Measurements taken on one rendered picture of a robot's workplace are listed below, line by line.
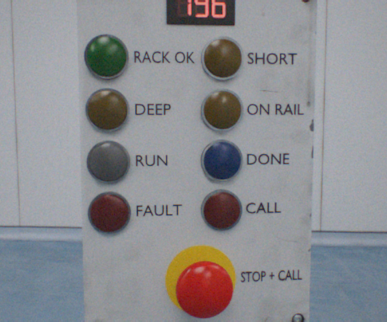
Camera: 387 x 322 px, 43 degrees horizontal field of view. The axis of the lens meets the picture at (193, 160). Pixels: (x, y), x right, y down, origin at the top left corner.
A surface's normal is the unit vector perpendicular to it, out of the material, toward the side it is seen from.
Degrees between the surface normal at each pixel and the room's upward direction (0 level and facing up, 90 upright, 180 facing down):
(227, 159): 88
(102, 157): 88
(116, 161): 90
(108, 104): 87
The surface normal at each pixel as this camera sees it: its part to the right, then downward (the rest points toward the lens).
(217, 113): 0.07, 0.13
